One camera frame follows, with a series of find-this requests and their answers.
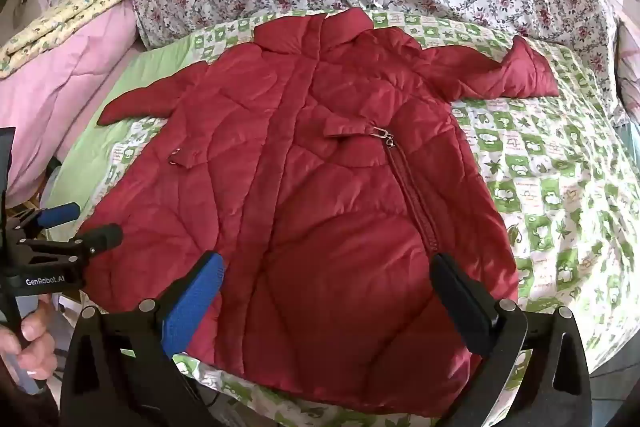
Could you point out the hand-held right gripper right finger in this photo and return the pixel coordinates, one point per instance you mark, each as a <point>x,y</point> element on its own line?
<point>462,307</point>

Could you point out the yellow patterned blanket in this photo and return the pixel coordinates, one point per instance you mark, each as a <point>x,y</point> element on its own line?
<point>75,7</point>

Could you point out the person's left hand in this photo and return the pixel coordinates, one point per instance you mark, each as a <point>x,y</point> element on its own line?
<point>39,337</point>

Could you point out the plain light green sheet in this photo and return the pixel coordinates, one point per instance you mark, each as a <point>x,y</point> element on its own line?
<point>145,72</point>

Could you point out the green patterned bed sheet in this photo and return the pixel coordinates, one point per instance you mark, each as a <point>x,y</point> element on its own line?
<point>550,187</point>

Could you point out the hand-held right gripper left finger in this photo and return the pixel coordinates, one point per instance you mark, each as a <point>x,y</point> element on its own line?
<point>196,299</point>

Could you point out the red quilted jacket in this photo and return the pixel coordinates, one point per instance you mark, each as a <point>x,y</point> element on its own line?
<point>325,207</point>

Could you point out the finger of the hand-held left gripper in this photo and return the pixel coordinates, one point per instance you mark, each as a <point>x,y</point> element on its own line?
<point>102,238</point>
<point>59,213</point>

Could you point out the pink quilt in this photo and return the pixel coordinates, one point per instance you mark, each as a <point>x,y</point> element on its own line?
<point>60,72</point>

